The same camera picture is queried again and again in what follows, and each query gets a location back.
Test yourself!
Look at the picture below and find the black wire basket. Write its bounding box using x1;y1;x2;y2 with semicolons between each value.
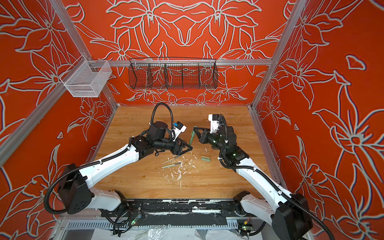
128;57;219;90

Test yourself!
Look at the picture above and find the white cable duct strip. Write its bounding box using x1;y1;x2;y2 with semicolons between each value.
63;219;239;231

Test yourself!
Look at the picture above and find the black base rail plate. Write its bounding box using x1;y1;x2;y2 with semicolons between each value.
102;199;246;217

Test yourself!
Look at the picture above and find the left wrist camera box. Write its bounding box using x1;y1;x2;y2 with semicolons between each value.
172;122;187;139

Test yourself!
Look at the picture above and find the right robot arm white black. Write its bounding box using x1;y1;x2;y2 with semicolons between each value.
194;127;313;240

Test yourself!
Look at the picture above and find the green pen body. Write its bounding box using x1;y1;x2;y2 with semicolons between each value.
189;132;195;145

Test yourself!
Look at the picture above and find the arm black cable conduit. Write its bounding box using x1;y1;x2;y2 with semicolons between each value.
43;102;175;215
218;113;335;240

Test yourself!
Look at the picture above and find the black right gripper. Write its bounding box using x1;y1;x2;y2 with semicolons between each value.
192;126;229;155

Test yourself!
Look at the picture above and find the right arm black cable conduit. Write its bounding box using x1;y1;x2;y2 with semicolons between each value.
218;113;335;240

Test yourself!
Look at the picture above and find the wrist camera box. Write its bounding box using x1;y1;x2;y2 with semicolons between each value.
172;122;187;139
208;114;220;134

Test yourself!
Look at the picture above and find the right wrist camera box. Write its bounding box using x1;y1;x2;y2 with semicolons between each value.
208;114;220;134

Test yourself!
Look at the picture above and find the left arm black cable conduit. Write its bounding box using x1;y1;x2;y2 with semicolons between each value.
43;102;175;215

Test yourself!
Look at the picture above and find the clear mesh bin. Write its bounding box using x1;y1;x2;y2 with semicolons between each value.
59;55;112;98

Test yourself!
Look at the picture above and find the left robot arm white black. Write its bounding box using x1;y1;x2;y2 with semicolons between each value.
57;122;193;215

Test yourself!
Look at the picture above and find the beige pen on table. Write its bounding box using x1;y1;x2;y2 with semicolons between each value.
162;156;180;164

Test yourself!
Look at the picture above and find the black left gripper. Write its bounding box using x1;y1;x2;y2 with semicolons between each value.
154;135;193;155

